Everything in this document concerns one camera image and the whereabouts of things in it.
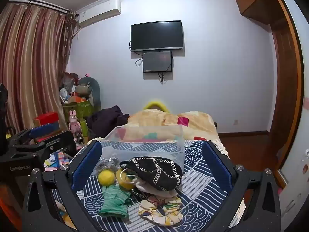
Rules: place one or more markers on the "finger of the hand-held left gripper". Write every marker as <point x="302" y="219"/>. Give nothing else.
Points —
<point x="44" y="128"/>
<point x="66" y="143"/>

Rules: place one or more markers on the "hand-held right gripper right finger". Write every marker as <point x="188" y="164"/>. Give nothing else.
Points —
<point x="216" y="166"/>

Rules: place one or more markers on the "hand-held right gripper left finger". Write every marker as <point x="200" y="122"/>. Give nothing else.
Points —
<point x="87" y="164"/>

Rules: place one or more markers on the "beige soft cloth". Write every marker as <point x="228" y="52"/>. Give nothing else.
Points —
<point x="144" y="186"/>

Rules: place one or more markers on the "red box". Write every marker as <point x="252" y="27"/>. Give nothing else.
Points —
<point x="47" y="118"/>

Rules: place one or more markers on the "black cylindrical tube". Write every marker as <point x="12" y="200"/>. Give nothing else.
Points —
<point x="79" y="138"/>

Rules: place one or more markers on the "pile of colourful papers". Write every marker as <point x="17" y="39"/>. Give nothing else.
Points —
<point x="59" y="160"/>

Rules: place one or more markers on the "white crochet cloth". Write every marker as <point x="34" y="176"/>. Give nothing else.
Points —
<point x="221" y="147"/>

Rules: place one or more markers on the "clear bag with grey items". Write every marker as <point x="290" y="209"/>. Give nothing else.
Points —
<point x="108" y="164"/>

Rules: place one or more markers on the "pink rabbit toy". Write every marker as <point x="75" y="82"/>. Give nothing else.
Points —
<point x="74" y="123"/>

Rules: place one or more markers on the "yellow felt ball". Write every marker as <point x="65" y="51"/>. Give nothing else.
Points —
<point x="106" y="177"/>

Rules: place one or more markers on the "green bottle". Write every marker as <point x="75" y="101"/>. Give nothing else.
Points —
<point x="84" y="128"/>

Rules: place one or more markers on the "blue wave pattern bed sheet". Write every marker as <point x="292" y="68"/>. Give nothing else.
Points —
<point x="198" y="193"/>

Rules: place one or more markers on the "green storage box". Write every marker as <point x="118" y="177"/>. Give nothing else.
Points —
<point x="78" y="110"/>

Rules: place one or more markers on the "dark purple clothing heap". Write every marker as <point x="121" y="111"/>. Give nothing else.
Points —
<point x="106" y="120"/>

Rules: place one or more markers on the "green knitted glove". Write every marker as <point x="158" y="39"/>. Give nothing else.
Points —
<point x="113" y="203"/>

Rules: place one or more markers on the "pile of household clutter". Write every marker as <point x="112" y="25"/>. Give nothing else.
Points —
<point x="71" y="88"/>

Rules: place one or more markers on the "floral beige blanket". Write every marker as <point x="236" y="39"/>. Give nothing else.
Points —
<point x="193" y="123"/>

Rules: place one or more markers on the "grey plush cushion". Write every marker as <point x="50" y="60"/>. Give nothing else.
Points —
<point x="96" y="94"/>

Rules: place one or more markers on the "clear plastic storage box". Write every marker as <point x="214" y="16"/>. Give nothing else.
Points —
<point x="144" y="149"/>

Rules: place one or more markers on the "striped red brown curtain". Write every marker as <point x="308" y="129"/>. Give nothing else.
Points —
<point x="31" y="65"/>

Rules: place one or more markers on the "floral print fabric scrunchie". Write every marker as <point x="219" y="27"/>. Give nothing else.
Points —
<point x="160" y="212"/>

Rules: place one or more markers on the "yellow pillow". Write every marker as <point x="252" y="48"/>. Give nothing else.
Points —
<point x="157" y="105"/>

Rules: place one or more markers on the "white door with stickers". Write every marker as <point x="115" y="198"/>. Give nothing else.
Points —
<point x="303" y="186"/>

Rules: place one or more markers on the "wooden wardrobe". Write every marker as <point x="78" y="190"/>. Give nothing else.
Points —
<point x="287" y="77"/>

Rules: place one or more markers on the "white air conditioner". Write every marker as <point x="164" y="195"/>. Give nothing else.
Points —
<point x="101" y="11"/>

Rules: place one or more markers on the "white wall socket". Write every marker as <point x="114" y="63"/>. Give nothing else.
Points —
<point x="235" y="122"/>

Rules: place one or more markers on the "small black wall monitor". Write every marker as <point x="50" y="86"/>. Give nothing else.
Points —
<point x="157" y="61"/>

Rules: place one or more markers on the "white curtain rail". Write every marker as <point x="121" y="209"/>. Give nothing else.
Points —
<point x="41" y="4"/>

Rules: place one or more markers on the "black wall television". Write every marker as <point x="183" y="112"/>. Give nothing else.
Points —
<point x="157" y="35"/>

